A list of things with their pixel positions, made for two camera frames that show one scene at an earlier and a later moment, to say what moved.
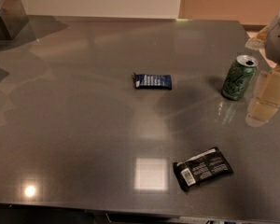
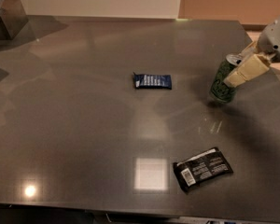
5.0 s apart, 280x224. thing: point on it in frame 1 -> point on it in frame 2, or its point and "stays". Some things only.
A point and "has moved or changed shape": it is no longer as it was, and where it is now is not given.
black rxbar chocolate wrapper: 202,168 stays
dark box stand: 10,21 stays
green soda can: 239,77 has moved or changed shape
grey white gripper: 279,42 -> 274,38
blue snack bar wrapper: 153,81 stays
